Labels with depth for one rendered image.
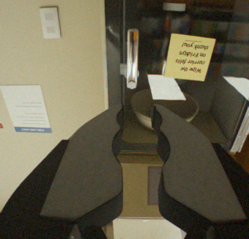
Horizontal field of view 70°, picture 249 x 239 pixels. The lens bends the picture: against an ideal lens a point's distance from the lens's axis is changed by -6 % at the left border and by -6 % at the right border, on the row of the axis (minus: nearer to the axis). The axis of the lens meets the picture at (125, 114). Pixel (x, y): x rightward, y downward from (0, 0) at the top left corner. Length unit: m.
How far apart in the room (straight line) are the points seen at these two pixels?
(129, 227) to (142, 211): 0.32
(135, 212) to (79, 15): 0.68
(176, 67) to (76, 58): 0.55
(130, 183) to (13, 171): 1.08
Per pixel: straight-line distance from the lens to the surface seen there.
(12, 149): 1.27
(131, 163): 0.45
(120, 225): 0.77
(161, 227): 0.79
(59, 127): 1.02
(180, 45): 0.34
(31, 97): 0.98
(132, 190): 0.46
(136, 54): 0.28
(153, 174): 0.46
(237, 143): 0.50
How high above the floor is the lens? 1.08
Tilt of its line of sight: 33 degrees up
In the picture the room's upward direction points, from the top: 179 degrees counter-clockwise
